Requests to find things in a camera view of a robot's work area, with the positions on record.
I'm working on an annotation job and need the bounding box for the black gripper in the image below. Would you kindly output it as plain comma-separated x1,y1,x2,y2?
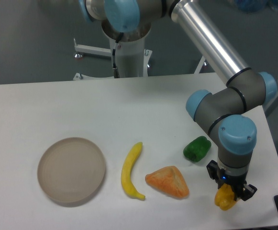
206,160,257,201

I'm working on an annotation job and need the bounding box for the yellow toy pepper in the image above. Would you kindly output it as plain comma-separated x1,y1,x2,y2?
214,184,237,211

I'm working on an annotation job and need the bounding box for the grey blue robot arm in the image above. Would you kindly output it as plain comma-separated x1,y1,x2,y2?
79,0,277,201

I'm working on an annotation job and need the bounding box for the green toy pepper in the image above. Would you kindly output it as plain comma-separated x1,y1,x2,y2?
183,136,211,162

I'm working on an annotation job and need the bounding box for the beige round plate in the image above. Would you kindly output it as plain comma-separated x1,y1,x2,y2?
37,137,106,207

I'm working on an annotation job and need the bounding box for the orange toy bread wedge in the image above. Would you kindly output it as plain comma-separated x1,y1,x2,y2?
145,166,190,199

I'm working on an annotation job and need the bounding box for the yellow toy banana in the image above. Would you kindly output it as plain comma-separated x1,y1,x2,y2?
121,142,145,201

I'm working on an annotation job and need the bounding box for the blue bag in background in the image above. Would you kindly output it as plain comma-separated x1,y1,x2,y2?
231,0,278,13

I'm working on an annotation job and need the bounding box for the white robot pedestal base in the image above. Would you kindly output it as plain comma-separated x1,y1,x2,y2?
72,23,153,81

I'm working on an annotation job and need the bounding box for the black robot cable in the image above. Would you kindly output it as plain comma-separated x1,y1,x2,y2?
111,32,124,79

